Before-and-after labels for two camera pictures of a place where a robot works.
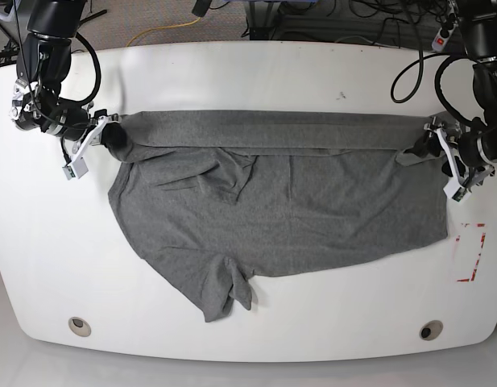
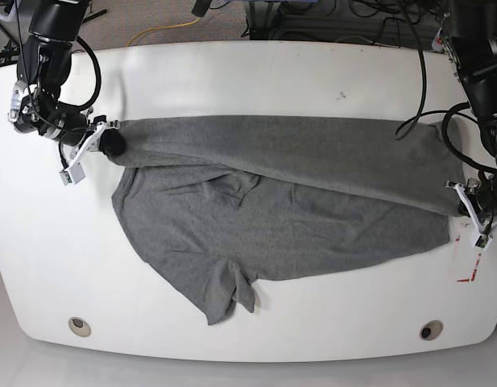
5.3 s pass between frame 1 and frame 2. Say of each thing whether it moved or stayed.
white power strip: stayed
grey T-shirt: stayed
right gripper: moved
